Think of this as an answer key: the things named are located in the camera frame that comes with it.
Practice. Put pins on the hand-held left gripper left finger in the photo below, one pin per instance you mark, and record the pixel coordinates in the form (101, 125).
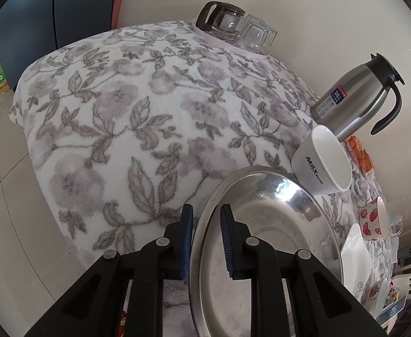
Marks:
(188, 242)

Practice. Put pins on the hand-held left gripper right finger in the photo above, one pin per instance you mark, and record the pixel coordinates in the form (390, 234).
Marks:
(228, 242)

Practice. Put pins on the round stainless steel plate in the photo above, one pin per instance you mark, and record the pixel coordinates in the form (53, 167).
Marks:
(279, 217)

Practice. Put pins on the white square cup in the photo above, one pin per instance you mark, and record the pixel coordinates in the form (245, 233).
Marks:
(314, 168)

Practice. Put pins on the pink floral plate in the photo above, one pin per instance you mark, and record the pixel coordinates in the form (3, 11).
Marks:
(358, 256)

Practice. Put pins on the strawberry print bowl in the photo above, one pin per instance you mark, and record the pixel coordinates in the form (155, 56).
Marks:
(370, 217)

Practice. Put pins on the grey floral blanket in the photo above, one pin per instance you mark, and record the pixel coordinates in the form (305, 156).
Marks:
(138, 112)

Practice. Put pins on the clear glass mug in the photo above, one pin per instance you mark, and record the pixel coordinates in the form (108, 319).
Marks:
(396, 222)

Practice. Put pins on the black charger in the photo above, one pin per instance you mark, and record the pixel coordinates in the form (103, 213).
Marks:
(407, 253)

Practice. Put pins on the stainless steel thermos jug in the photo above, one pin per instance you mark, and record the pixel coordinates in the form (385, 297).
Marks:
(353, 94)

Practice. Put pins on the blue cabinet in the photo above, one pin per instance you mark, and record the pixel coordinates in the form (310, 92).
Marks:
(33, 17)

